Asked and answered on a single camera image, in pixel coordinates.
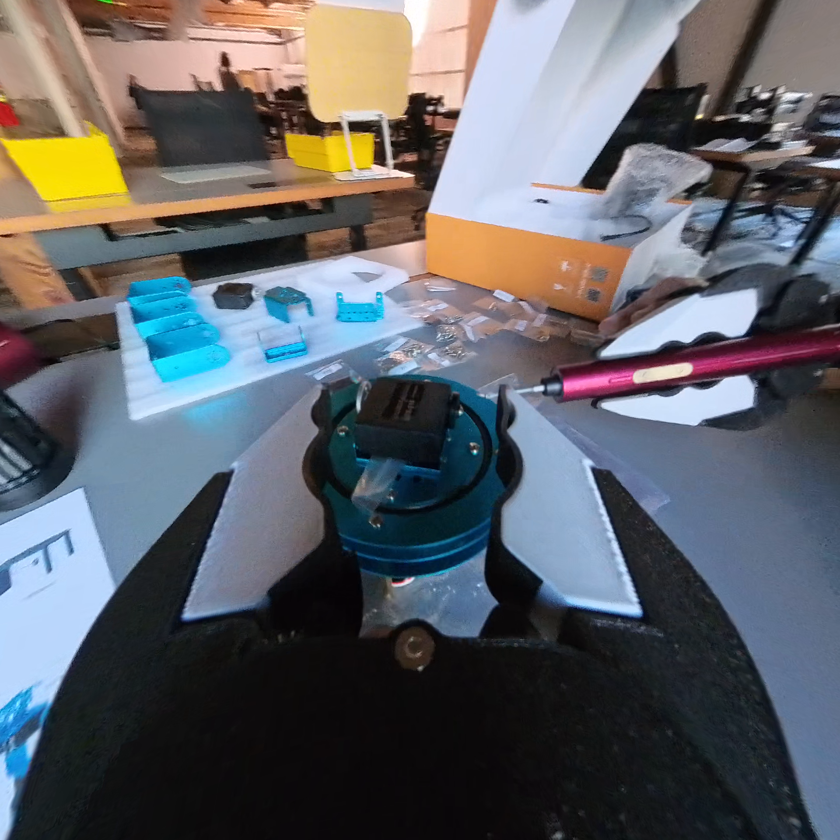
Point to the wooden edged table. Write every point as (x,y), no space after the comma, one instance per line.
(197,197)

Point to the single labelled plastic bag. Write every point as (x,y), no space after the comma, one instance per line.
(331,373)

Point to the wooden top table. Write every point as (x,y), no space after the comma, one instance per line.
(774,157)

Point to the black mesh chair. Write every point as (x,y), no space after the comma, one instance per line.
(649,131)

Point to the small yellow bin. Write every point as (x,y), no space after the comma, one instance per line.
(328,151)

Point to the blue round servo base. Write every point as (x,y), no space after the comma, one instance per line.
(407,426)

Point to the dark blue angled bracket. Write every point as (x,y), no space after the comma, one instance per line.
(285,302)

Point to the blue multi-hole bracket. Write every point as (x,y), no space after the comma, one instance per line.
(359,308)

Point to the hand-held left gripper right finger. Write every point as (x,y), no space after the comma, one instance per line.
(564,525)

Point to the silver keyboard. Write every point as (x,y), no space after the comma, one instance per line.
(216,174)

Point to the printed instruction sheet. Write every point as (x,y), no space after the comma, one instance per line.
(46,623)

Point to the blue long U bracket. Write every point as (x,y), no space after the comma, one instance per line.
(167,308)
(161,289)
(177,327)
(187,341)
(193,364)

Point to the white foam block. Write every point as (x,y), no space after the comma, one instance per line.
(341,272)

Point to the yellow panel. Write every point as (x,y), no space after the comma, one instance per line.
(358,62)

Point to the pile of small screw bags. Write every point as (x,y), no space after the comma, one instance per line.
(472,321)

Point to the white foam sheet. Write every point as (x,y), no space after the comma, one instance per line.
(216,387)

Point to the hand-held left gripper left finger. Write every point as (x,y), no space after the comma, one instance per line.
(262,512)

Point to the red fire extinguisher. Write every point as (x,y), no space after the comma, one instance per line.
(8,115)

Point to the blue small U bracket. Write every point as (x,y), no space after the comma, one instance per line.
(283,344)

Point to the large yellow bin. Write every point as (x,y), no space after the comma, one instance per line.
(65,167)

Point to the dark monitor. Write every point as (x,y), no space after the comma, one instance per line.
(203,128)

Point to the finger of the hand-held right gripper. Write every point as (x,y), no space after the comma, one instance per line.
(689,318)
(695,403)

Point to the bubble wrap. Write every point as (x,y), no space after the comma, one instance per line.
(656,177)

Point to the red electric screwdriver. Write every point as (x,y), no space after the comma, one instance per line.
(689,364)

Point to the black servo motor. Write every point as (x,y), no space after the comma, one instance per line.
(234,295)

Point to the black bit holder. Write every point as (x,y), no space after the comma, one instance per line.
(26,453)

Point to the clear plastic bag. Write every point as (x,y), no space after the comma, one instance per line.
(590,446)

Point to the orange and white cardboard box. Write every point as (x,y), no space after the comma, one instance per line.
(512,256)

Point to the wooden post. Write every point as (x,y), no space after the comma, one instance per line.
(26,229)

